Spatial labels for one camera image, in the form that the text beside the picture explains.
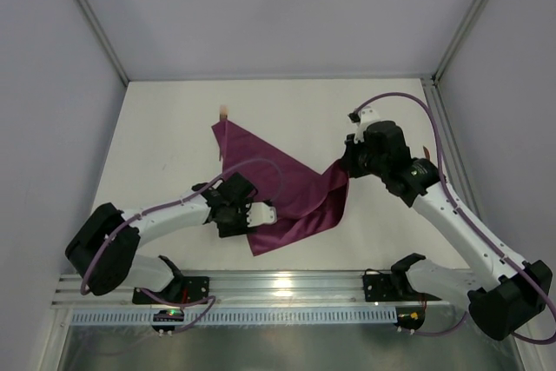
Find purple cloth napkin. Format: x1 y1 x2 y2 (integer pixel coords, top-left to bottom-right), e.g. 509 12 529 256
212 121 349 256

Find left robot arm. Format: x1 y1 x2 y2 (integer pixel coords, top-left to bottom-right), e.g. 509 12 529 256
65 173 276 304

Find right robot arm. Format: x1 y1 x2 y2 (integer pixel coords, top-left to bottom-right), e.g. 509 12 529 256
341 120 554 341

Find left controller board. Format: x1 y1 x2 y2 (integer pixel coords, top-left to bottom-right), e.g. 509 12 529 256
151 308 184 334

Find controller board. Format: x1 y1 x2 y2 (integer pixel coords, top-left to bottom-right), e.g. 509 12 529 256
394 307 426 334
151 308 184 334

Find right controller board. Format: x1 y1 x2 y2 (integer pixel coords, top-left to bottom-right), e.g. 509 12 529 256
394 307 426 334

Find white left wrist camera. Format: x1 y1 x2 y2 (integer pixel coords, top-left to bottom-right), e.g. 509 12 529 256
246 202 277 228

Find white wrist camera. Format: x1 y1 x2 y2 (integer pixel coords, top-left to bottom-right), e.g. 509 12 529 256
348 105 382 143
246 202 277 228

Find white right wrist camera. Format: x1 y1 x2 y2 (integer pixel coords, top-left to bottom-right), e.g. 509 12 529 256
348 105 382 143

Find aluminium right side rail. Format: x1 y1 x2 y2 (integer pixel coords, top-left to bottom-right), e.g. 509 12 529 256
421 76 482 220

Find aluminium rail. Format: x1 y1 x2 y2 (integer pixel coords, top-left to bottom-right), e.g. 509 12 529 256
50 268 479 309
421 76 482 220

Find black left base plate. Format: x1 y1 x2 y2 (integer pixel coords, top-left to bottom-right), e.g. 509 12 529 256
132 275 210 305

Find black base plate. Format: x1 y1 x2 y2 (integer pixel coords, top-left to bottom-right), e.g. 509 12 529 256
361 269 420 302
132 275 210 305

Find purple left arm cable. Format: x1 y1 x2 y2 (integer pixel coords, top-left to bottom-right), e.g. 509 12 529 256
80 158 283 337

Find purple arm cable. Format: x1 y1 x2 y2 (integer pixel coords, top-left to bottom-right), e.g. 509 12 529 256
80 158 283 337
354 91 556 344

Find aluminium front rail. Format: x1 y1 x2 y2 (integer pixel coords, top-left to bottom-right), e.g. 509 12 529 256
50 268 479 309

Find slotted grey cable duct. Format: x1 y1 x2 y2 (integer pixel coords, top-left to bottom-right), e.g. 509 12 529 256
70 305 396 327

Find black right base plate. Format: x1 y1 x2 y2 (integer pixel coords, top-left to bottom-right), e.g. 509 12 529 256
361 269 420 302

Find right corner frame post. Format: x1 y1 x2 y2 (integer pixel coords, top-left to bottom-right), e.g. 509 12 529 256
432 0 489 85

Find corner frame post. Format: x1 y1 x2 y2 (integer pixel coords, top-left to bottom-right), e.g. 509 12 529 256
74 0 130 87
432 0 489 85

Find left corner frame post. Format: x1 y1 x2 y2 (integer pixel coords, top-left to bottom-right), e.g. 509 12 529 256
74 0 130 87

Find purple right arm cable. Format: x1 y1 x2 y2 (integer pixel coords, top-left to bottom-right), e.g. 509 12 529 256
354 91 556 344

